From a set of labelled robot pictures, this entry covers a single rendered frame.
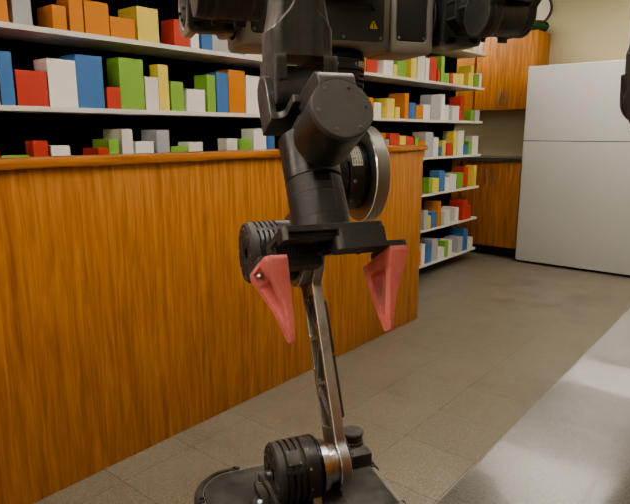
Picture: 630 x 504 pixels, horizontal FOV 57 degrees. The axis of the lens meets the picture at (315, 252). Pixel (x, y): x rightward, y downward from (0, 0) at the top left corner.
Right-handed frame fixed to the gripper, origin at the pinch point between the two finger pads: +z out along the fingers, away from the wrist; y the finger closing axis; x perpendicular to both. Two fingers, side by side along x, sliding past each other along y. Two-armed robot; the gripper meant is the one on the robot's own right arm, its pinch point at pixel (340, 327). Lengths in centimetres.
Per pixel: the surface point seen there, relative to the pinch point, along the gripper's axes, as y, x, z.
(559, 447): 17.5, -3.8, 13.8
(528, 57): 372, 328, -283
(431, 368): 138, 226, -6
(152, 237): -2, 163, -66
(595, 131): 380, 290, -183
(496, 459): 10.9, -3.5, 13.6
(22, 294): -45, 147, -44
